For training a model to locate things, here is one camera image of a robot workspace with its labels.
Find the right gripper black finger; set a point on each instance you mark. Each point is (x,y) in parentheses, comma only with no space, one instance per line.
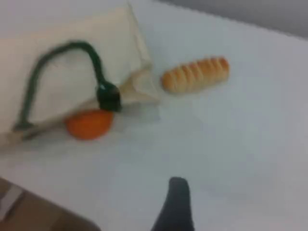
(176,209)

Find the beige cloth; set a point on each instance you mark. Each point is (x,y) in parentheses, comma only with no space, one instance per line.
(72,79)

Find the orange persimmon-shaped pastry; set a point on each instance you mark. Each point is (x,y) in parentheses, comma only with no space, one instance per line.
(89,125)

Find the ridged golden bread roll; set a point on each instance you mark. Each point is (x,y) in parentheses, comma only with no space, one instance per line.
(195,74)

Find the brown cardboard box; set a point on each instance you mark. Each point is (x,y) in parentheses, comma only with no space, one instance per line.
(36,214)

